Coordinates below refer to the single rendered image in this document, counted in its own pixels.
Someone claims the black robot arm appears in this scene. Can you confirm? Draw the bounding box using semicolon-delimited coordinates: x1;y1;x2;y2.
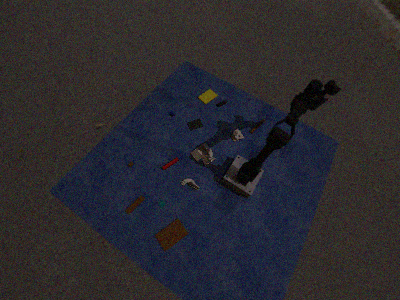
236;79;323;186

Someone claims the yellow flat rectangular plate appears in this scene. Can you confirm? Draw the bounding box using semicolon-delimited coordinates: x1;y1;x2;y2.
198;89;218;104

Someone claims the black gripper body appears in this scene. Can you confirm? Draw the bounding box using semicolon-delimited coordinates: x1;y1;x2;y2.
309;80;339;111

